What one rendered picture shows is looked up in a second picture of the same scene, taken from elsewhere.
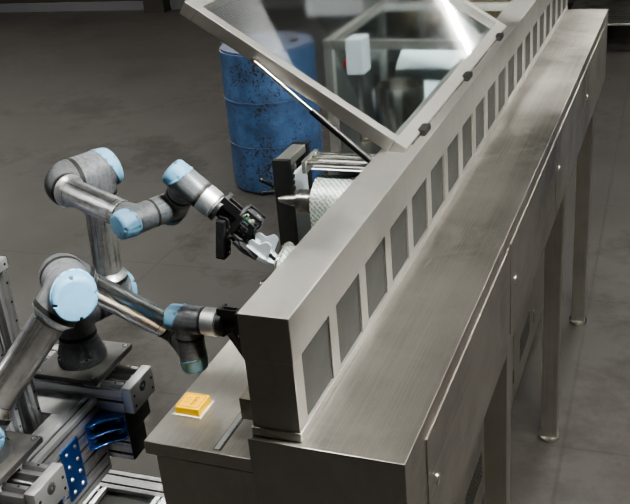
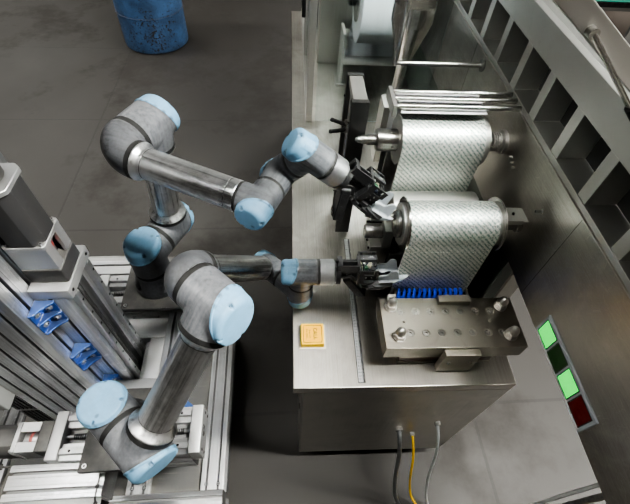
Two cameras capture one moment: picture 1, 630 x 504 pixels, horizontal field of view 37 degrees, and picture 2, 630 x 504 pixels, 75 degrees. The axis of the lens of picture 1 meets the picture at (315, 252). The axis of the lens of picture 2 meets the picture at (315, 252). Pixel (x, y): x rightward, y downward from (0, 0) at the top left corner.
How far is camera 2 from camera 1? 174 cm
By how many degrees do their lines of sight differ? 35
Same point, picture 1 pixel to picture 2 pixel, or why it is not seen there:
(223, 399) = (330, 320)
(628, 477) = not seen: hidden behind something
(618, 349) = not seen: hidden behind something
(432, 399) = not seen: outside the picture
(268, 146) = (150, 18)
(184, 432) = (322, 368)
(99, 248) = (163, 196)
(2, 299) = (91, 283)
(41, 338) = (201, 364)
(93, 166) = (154, 123)
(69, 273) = (225, 299)
